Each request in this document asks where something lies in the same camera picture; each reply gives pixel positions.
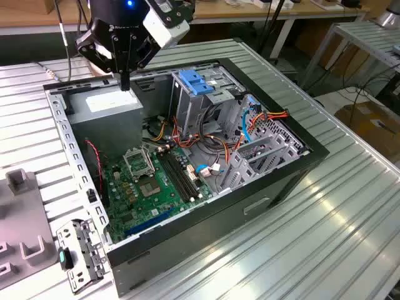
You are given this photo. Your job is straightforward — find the CPU socket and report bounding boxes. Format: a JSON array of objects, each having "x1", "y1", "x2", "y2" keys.
[{"x1": 138, "y1": 177, "x2": 164, "y2": 200}]

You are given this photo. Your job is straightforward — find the blue drive latch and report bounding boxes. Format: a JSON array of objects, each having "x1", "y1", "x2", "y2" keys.
[{"x1": 179, "y1": 69, "x2": 215, "y2": 96}]

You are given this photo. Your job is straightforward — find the red yellow power wire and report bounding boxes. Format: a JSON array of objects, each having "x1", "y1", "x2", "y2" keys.
[{"x1": 249, "y1": 107, "x2": 290, "y2": 126}]

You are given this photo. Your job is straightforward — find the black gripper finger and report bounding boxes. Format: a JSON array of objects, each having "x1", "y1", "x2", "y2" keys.
[
  {"x1": 76, "y1": 30, "x2": 126, "y2": 92},
  {"x1": 125, "y1": 37, "x2": 160, "y2": 91}
]

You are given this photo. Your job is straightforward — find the black cable with metal plug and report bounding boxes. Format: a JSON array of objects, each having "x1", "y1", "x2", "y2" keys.
[{"x1": 36, "y1": 61, "x2": 60, "y2": 83}]

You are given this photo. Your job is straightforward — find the wooden desk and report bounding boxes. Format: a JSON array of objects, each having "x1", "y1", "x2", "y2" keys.
[{"x1": 0, "y1": 0, "x2": 371, "y2": 60}]

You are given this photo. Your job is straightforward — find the grey parts rack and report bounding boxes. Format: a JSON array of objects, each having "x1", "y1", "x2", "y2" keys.
[{"x1": 0, "y1": 167, "x2": 61, "y2": 290}]

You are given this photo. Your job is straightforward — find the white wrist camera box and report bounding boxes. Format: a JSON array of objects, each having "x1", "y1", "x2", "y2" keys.
[{"x1": 142, "y1": 0, "x2": 191, "y2": 50}]

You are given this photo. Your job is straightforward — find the orange yellow wire bundle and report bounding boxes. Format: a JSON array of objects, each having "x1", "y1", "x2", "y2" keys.
[{"x1": 142, "y1": 117, "x2": 243, "y2": 165}]

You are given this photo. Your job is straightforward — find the brown cardboard box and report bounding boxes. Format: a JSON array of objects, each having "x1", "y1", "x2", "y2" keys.
[{"x1": 334, "y1": 101, "x2": 400, "y2": 157}]

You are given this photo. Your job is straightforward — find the blue expansion slot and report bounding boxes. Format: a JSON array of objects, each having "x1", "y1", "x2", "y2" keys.
[{"x1": 124, "y1": 207, "x2": 176, "y2": 238}]

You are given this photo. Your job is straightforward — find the blue data wire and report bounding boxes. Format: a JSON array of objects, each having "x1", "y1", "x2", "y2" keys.
[{"x1": 241, "y1": 99, "x2": 262, "y2": 144}]

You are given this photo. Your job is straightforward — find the black case fan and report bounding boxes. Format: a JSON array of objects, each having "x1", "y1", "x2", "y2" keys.
[{"x1": 84, "y1": 140, "x2": 111, "y2": 208}]

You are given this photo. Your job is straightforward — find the grey optical drive cage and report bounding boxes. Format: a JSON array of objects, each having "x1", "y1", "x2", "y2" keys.
[{"x1": 171, "y1": 66, "x2": 248, "y2": 136}]

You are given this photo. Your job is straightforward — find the metal slot bracket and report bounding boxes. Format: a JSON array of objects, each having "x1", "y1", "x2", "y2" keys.
[{"x1": 55, "y1": 217, "x2": 106, "y2": 295}]

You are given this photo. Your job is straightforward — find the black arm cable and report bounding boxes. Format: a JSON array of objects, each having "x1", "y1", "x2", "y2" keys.
[{"x1": 54, "y1": 0, "x2": 73, "y2": 84}]

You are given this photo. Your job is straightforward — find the grey power supply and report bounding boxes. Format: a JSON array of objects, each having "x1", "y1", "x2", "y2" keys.
[{"x1": 66, "y1": 84, "x2": 144, "y2": 159}]

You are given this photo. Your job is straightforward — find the black PC case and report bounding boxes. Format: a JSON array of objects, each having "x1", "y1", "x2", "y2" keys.
[{"x1": 42, "y1": 57, "x2": 331, "y2": 298}]

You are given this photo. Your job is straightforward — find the black RAM slot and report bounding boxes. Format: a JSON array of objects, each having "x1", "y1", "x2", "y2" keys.
[
  {"x1": 164, "y1": 146, "x2": 203, "y2": 201},
  {"x1": 156, "y1": 149, "x2": 194, "y2": 203}
]

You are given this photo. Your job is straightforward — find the metal socket cover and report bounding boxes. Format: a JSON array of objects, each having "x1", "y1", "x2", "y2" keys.
[{"x1": 122, "y1": 146, "x2": 156, "y2": 183}]

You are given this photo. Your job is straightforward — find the grey disk bay cage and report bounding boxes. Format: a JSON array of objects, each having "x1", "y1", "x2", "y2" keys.
[{"x1": 218, "y1": 92, "x2": 311, "y2": 192}]

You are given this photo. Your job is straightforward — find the red black fan wire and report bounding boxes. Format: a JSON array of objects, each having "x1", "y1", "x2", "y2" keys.
[{"x1": 84, "y1": 139, "x2": 104, "y2": 191}]

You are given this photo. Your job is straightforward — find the pale blue flat wire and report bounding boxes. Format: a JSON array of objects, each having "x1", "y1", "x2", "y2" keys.
[{"x1": 196, "y1": 163, "x2": 225, "y2": 174}]

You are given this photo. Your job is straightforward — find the metal slat side table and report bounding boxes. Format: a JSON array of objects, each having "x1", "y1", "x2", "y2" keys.
[{"x1": 299, "y1": 21, "x2": 400, "y2": 91}]

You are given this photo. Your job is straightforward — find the green motherboard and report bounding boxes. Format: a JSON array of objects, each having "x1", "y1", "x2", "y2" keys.
[{"x1": 102, "y1": 144, "x2": 218, "y2": 245}]

